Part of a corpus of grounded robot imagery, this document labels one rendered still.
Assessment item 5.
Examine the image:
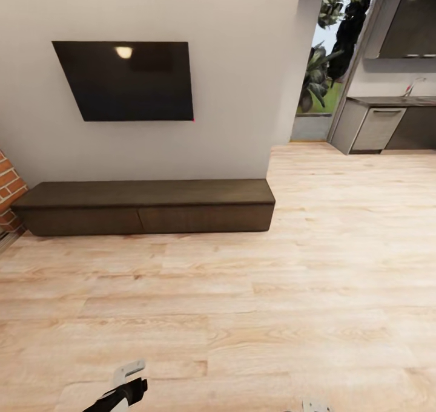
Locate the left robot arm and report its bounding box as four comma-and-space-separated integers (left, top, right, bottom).
83, 359, 148, 412

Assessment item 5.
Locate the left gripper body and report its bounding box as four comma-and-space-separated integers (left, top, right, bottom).
119, 378, 144, 405

